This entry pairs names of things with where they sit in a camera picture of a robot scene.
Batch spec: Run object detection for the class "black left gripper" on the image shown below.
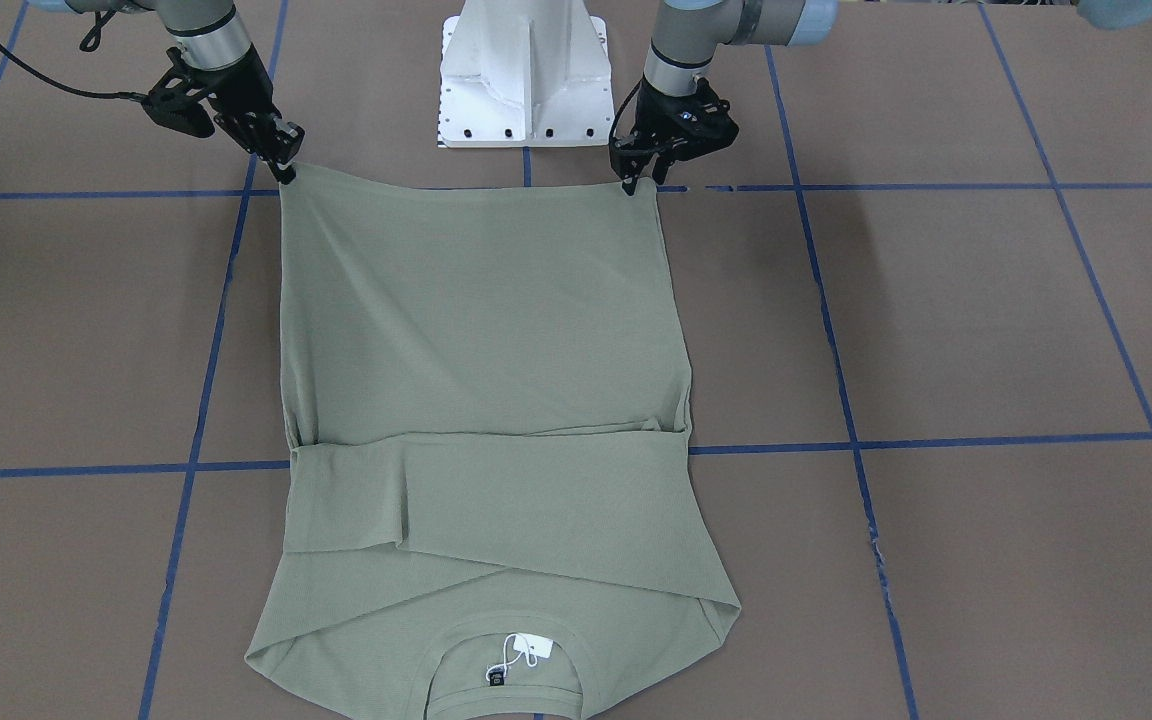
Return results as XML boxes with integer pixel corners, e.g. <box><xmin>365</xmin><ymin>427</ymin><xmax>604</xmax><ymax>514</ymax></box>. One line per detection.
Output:
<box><xmin>609</xmin><ymin>78</ymin><xmax>740</xmax><ymax>197</ymax></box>

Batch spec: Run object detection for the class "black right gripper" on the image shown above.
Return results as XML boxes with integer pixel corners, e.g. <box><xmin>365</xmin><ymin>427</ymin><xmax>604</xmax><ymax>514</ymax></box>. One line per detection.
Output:
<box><xmin>141</xmin><ymin>47</ymin><xmax>305</xmax><ymax>185</ymax></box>

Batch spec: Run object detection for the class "olive green long-sleeve shirt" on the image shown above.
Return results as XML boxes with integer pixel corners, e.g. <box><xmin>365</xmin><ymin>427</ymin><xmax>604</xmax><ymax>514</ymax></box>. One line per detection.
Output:
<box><xmin>244</xmin><ymin>162</ymin><xmax>741</xmax><ymax>719</ymax></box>

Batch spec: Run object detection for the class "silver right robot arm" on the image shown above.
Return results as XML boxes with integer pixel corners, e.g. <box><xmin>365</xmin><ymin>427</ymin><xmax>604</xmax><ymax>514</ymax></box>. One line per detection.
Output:
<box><xmin>35</xmin><ymin>1</ymin><xmax>305</xmax><ymax>184</ymax></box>

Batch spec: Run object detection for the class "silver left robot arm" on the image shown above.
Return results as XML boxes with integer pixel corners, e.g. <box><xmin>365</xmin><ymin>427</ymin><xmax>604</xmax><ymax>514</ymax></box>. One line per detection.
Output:
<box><xmin>608</xmin><ymin>1</ymin><xmax>838</xmax><ymax>196</ymax></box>

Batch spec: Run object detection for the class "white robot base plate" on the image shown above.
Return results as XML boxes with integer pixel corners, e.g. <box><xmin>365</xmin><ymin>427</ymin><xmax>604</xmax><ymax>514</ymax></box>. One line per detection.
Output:
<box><xmin>435</xmin><ymin>1</ymin><xmax>614</xmax><ymax>149</ymax></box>

